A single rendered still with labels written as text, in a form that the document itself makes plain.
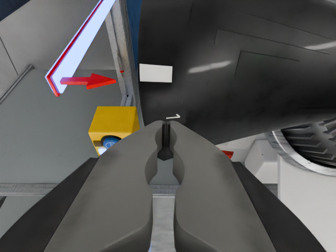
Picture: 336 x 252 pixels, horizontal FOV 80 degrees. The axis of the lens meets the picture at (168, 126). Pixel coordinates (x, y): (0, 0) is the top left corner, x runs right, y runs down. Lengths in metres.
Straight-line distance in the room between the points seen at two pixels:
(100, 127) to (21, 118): 0.99
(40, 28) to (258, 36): 1.58
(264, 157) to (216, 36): 0.67
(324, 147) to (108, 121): 0.43
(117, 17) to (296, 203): 0.57
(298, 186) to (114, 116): 0.43
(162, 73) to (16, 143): 1.15
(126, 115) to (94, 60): 1.20
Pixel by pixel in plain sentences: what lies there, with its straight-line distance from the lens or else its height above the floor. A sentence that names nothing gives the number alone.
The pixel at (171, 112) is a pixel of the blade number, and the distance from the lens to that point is 0.22.
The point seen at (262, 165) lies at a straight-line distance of 0.83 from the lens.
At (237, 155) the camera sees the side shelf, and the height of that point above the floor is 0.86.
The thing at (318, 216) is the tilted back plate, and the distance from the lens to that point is 0.56.
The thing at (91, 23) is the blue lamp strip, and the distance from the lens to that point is 0.35.
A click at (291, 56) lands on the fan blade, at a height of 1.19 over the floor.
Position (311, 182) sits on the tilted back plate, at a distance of 0.53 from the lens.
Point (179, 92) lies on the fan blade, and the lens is 0.21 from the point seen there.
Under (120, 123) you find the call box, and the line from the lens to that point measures 0.48.
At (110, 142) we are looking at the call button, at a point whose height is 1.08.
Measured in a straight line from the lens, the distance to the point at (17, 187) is 1.12.
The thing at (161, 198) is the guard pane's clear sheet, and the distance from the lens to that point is 0.91.
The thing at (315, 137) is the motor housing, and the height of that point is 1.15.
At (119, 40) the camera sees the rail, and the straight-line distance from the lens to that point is 0.56.
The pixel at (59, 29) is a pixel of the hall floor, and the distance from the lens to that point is 1.64.
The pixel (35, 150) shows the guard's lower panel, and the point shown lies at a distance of 1.22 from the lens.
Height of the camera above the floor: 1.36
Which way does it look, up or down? 42 degrees down
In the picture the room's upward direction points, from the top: 179 degrees counter-clockwise
